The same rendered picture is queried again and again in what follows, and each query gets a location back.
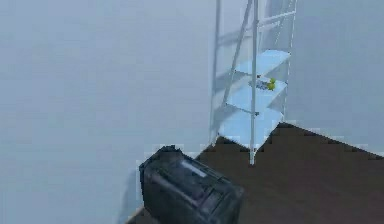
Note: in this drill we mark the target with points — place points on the white shelf unit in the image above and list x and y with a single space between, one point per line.
263 96

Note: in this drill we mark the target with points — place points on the black bin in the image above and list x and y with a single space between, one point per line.
186 190

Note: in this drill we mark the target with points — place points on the yellow and white small object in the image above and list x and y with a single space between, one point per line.
266 83

